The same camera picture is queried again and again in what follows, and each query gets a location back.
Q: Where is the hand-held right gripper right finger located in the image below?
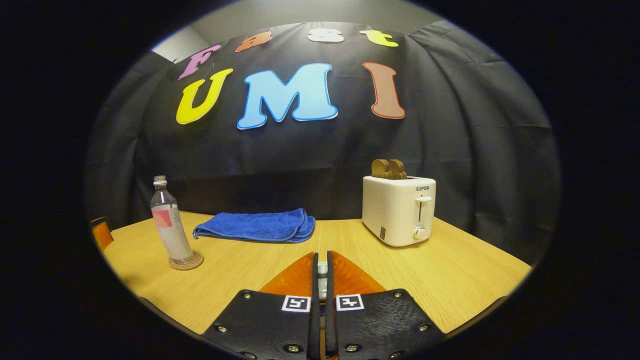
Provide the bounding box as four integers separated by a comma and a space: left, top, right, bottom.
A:
326, 250, 446, 360

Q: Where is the clear plastic water bottle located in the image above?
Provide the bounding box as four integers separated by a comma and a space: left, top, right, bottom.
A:
150, 175, 197, 266

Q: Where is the folded blue towel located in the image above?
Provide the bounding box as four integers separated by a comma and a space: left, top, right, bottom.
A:
192, 208, 316, 244

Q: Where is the white toaster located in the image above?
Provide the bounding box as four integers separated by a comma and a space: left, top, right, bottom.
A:
361, 175, 437, 248

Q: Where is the round wooden coaster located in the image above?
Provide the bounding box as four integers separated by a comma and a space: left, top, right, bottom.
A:
168, 251, 205, 271

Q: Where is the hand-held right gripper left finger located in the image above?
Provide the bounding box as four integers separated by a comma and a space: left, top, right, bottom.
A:
202, 251, 321, 360

